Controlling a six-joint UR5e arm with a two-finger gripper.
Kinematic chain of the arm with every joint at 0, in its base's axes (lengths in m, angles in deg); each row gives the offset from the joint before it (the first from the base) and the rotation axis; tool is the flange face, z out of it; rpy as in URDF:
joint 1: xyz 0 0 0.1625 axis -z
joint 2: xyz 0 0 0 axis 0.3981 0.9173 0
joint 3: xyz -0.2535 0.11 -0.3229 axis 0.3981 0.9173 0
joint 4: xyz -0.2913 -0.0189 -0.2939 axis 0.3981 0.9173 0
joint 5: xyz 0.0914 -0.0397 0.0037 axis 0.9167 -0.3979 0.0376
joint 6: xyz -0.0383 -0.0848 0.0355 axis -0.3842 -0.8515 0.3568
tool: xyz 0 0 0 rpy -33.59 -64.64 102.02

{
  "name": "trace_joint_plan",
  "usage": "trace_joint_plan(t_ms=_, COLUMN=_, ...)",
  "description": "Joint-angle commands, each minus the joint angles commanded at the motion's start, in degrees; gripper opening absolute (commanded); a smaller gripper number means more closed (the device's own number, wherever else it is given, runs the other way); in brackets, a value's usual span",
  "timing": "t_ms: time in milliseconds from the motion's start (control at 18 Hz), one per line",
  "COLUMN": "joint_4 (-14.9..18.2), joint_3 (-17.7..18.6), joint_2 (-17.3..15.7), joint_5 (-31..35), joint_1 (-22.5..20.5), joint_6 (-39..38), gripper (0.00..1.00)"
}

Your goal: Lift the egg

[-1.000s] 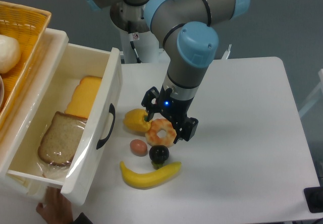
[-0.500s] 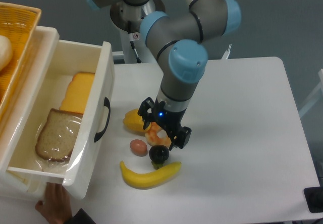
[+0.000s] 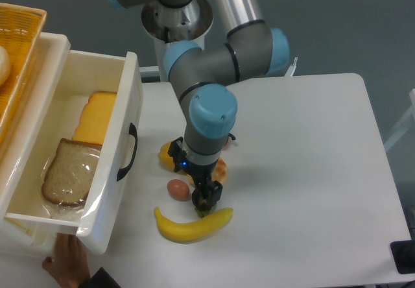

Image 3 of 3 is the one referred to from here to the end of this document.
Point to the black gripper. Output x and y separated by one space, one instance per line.
207 192

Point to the brown egg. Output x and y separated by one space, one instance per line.
178 189

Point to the white plastic drawer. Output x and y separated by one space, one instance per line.
93 221

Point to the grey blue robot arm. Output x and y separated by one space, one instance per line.
200 78

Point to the dark sleeve forearm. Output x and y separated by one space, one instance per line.
101 279

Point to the person hand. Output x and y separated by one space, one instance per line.
69 266

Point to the dark purple grape bunch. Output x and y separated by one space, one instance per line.
204 211

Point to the yellow banana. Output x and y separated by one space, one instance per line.
192 231

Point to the brown bread slice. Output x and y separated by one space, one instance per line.
69 177

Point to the white drawer cabinet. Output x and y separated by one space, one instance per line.
49 56

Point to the white bun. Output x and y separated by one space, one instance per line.
5 65

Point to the yellow wicker basket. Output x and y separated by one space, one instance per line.
20 29

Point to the black device at edge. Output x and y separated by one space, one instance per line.
403 254

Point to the black drawer handle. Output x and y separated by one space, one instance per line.
131 151

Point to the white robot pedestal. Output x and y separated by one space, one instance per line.
167 26

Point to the white frame at right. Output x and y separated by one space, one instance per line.
402 125

